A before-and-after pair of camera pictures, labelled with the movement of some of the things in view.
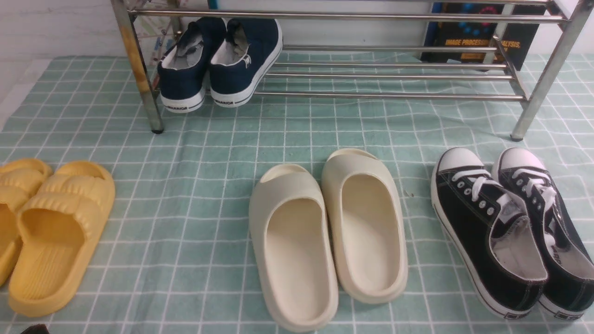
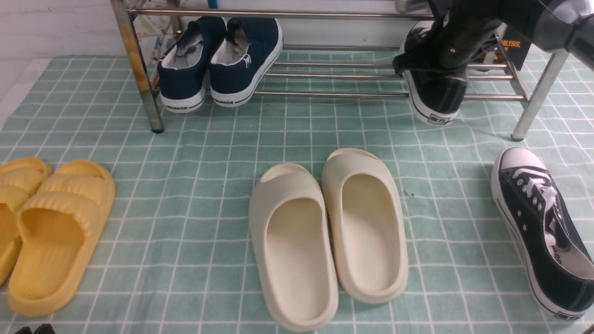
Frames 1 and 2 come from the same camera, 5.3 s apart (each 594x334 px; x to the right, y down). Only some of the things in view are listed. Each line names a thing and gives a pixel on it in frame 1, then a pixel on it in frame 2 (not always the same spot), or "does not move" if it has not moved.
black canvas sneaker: [487, 234] to [438, 92]
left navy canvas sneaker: [183, 71] does not move
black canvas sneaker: [568, 292] does not move
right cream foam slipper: [368, 225] does not move
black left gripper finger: [37, 329] to [26, 330]
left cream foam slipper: [295, 248] does not move
